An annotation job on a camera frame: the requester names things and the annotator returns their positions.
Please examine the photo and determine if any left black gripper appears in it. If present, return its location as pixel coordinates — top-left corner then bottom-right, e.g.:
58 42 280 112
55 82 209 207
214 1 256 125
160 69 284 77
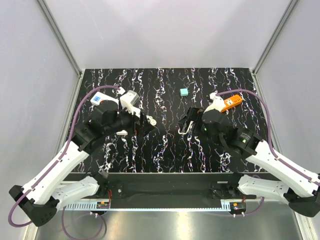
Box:
104 102 155 139

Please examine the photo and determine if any orange power strip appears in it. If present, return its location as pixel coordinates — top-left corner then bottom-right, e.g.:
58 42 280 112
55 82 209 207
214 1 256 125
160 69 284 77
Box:
220 94 243 113

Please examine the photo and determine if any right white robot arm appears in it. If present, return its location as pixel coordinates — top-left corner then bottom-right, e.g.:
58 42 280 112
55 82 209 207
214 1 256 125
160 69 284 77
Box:
178 107 320 218

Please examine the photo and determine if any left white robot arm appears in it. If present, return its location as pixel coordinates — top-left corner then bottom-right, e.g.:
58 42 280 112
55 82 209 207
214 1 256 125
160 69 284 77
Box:
9 100 157 227

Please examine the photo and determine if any teal small cube plug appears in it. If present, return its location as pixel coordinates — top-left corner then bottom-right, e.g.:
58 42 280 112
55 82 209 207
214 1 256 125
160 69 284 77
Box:
179 88 189 97

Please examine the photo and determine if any white multicolour power strip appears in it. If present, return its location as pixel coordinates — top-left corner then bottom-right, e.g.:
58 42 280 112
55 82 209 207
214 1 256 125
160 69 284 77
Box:
90 92 108 106

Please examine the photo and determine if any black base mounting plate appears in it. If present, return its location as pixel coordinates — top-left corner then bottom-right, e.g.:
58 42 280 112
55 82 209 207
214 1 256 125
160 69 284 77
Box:
79 172 276 210

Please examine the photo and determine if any white plug with cord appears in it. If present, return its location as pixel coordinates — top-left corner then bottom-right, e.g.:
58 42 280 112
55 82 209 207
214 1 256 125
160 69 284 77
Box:
146 115 157 126

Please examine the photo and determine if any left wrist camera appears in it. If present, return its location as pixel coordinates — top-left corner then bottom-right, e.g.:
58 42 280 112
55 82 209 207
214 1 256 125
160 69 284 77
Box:
119 90 141 116

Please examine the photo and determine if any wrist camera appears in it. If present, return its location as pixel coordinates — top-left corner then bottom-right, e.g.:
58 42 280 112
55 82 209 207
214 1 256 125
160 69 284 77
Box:
204 92 226 112
119 90 141 116

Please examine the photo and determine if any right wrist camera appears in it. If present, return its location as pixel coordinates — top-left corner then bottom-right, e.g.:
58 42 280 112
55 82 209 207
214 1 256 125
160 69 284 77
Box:
204 92 226 112

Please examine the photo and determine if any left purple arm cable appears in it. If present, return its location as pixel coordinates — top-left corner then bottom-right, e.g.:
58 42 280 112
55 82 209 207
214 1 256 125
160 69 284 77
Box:
8 85 126 228

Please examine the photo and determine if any white slotted cable duct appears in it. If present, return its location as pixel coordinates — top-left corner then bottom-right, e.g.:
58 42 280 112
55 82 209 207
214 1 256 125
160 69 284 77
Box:
65 201 110 211

